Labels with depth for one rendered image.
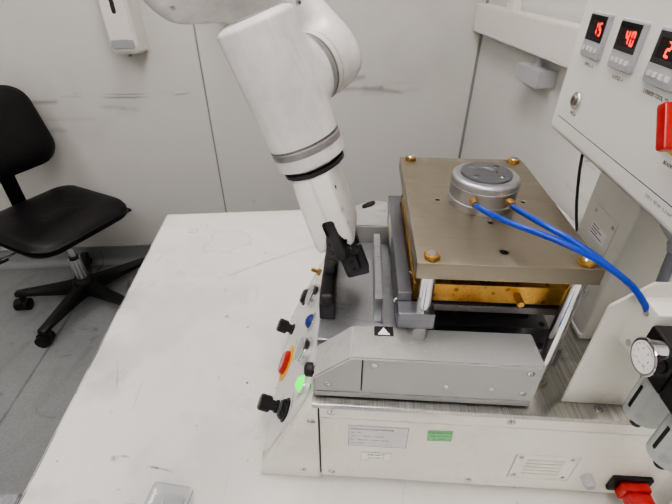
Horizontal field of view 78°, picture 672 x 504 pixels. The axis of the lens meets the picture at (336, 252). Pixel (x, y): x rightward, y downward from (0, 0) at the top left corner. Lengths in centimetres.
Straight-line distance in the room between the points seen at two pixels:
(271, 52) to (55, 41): 179
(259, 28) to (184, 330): 62
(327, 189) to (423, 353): 21
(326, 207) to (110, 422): 51
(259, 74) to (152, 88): 166
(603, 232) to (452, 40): 155
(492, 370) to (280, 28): 41
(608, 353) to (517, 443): 16
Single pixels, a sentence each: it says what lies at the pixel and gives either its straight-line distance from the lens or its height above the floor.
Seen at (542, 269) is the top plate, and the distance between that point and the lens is 45.
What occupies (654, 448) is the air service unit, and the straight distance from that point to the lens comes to 49.
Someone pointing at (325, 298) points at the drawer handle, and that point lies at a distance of 52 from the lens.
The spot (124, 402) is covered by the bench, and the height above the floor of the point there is 75.
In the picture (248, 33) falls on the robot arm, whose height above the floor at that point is 130.
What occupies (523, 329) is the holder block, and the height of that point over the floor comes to 99.
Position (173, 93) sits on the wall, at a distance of 207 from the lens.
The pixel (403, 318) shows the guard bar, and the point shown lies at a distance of 46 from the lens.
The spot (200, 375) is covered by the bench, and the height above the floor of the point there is 75.
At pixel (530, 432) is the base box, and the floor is 89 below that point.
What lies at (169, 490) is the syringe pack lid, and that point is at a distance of 68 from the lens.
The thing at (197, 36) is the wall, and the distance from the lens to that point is 199.
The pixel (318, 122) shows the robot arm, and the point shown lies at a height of 121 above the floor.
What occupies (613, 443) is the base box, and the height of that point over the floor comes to 88.
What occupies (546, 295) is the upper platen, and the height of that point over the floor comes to 105.
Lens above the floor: 135
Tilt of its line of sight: 35 degrees down
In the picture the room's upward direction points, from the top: straight up
